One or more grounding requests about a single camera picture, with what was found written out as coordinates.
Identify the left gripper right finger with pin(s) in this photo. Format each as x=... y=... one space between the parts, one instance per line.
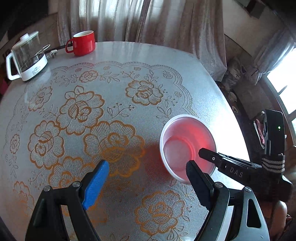
x=214 y=196

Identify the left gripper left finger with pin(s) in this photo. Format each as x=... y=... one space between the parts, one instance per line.
x=82 y=195

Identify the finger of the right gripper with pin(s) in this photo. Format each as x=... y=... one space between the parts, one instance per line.
x=218 y=159

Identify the red plastic bowl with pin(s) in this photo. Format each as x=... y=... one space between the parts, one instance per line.
x=181 y=139

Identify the right hand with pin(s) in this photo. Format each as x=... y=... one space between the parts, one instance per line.
x=276 y=216

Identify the small pet dish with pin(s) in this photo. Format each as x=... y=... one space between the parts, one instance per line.
x=234 y=109

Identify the pink chair cushion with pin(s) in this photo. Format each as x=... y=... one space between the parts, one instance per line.
x=258 y=122

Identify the pet food bowl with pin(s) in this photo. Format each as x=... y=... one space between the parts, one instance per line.
x=232 y=97

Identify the printed sack bag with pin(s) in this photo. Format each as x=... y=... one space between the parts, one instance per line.
x=236 y=73

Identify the lace floral tablecloth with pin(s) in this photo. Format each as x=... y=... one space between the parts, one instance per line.
x=112 y=105

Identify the grey window curtain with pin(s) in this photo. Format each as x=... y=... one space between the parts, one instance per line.
x=271 y=54

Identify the beige lace curtain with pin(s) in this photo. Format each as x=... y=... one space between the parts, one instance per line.
x=191 y=26

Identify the white power plug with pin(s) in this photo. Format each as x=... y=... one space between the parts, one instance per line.
x=52 y=54

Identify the red ceramic mug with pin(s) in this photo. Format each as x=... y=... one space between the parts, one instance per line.
x=83 y=43

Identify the glass electric kettle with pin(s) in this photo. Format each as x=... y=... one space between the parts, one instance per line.
x=28 y=56

